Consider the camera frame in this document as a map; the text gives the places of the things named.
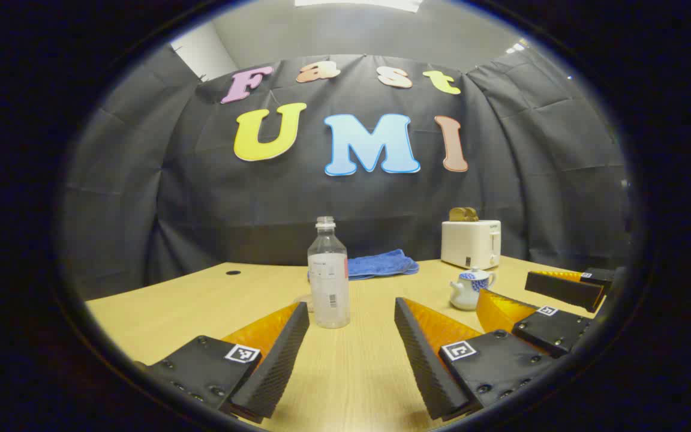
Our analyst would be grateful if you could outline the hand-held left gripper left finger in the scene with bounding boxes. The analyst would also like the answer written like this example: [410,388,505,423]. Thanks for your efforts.
[136,302,311,424]

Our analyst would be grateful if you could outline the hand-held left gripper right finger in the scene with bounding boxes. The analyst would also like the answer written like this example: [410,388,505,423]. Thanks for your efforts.
[394,296,558,421]

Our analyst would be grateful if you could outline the clear plastic water bottle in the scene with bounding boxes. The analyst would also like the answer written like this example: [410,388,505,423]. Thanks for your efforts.
[307,216,351,329]

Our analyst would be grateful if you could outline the blue towel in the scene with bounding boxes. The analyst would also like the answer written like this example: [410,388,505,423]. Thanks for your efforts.
[308,248,420,281]

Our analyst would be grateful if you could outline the white toaster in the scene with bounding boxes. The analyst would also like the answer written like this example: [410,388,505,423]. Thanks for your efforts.
[440,219,502,271]

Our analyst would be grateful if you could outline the black backdrop cloth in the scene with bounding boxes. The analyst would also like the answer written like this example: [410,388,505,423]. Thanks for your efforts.
[61,45,632,301]

